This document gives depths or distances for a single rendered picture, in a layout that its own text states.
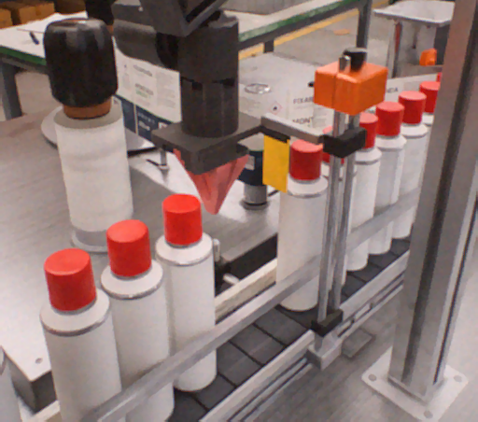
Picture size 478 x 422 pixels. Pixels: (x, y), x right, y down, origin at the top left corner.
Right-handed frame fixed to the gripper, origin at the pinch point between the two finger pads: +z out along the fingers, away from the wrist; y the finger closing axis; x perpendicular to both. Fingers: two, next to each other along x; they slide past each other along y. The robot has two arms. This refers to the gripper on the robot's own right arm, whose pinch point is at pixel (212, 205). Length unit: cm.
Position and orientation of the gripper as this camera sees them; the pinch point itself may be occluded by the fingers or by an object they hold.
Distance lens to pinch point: 60.4
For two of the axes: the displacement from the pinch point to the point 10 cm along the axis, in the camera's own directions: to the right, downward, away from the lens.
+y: -7.0, 3.4, -6.3
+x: 7.2, 3.3, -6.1
